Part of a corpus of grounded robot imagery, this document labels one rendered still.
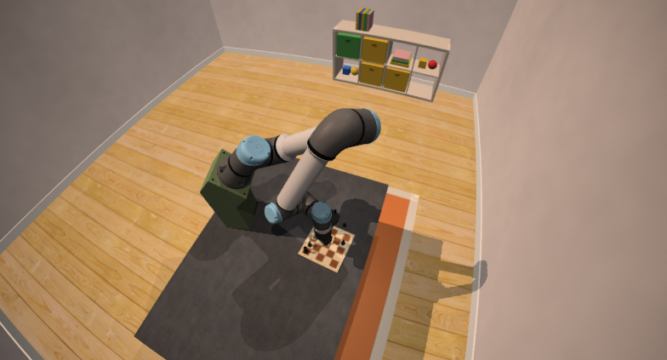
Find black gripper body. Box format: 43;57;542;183
314;209;339;246

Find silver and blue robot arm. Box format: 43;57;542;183
217;108;381;231

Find brown and cream chessboard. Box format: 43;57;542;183
298;226;355;272

